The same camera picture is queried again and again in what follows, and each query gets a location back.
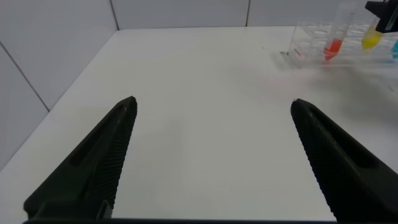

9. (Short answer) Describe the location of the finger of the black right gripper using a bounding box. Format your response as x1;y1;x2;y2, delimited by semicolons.
365;0;398;34

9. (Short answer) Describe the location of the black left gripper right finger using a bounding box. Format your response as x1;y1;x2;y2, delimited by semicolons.
290;98;398;223

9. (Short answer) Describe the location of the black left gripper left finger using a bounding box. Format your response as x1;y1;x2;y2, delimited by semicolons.
23;95;139;220

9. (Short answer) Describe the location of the test tube with yellow pigment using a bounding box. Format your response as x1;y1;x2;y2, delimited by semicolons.
361;17;384;50

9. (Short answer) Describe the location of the test tube with red pigment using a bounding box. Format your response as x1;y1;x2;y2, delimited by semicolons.
322;1;357;62

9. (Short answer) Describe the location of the clear plastic test tube rack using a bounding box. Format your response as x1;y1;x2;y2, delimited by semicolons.
287;21;398;68

